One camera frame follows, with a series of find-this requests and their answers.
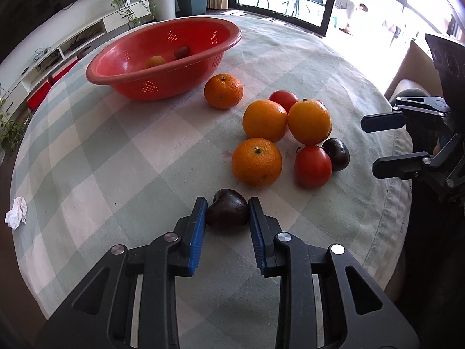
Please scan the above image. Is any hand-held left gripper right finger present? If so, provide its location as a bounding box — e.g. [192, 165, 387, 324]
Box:
[247, 196, 420, 349]

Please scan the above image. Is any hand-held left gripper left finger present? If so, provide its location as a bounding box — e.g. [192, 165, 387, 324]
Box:
[36, 196, 208, 349]

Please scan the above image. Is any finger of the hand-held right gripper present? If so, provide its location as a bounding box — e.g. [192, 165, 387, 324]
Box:
[361, 96, 451, 133]
[372, 134, 465, 190]

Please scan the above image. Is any dark purple plum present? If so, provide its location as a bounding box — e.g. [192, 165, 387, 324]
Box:
[205, 188, 250, 230]
[322, 138, 351, 172]

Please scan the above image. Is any orange tangerine with stem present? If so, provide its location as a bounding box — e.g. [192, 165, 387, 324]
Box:
[232, 138, 283, 188]

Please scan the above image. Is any smooth orange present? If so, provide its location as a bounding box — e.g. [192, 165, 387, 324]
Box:
[242, 99, 289, 143]
[288, 99, 332, 145]

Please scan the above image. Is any red plastic colander basket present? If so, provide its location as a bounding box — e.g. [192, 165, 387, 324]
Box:
[86, 17, 242, 101]

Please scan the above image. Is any beige sofa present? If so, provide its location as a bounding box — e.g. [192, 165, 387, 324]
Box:
[384, 39, 438, 102]

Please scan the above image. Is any red tomato with stem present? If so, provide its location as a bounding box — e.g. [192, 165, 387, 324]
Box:
[294, 145, 333, 190]

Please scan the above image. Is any ribbed orange tangerine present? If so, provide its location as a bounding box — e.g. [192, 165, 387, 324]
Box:
[204, 74, 244, 110]

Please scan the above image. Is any crumpled white tissue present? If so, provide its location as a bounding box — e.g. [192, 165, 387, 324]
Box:
[4, 196, 28, 230]

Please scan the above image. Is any red storage box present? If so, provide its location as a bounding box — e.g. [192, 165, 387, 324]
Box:
[27, 82, 51, 110]

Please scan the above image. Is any leafy floor plant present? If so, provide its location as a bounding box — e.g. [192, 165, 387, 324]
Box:
[0, 87, 30, 153]

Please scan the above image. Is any white television cabinet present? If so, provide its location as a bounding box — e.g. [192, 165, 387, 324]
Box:
[0, 0, 151, 117]

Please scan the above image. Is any black wall television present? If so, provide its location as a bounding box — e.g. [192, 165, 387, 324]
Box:
[0, 0, 104, 62]

